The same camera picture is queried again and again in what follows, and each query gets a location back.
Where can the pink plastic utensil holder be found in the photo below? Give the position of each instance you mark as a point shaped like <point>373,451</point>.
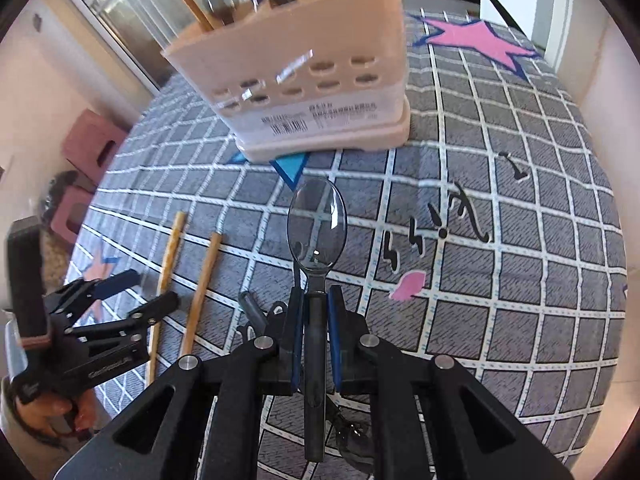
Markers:
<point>310,35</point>

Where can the sliding glass door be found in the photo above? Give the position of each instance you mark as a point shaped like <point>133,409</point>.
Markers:
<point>125,10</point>

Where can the pink plastic stool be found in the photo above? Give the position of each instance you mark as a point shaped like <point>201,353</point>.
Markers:
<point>70,212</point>

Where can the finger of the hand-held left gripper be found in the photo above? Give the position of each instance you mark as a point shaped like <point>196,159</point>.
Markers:
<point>155,306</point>
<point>117,281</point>

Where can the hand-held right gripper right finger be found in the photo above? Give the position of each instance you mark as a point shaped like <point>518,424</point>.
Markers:
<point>334,340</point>

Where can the person's left hand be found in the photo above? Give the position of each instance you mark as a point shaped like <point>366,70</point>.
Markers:
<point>55,412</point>

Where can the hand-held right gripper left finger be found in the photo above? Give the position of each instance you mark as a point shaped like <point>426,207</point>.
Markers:
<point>297,340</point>

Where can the stack of pink plastic stools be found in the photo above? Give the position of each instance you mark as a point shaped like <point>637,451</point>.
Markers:
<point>95,142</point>

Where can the dark bag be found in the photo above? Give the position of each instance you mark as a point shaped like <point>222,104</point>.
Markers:
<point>57,187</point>

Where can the grey checked tablecloth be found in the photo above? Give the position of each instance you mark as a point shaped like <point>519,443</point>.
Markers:
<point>475,185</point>

